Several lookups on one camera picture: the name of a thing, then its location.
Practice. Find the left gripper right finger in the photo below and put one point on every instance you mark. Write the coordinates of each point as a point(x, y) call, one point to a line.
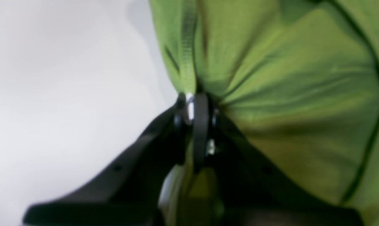
point(254, 191)

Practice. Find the green T-shirt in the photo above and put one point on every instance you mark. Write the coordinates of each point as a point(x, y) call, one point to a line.
point(300, 78)

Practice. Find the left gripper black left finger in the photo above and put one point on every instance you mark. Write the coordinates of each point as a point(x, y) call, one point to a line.
point(127, 191)

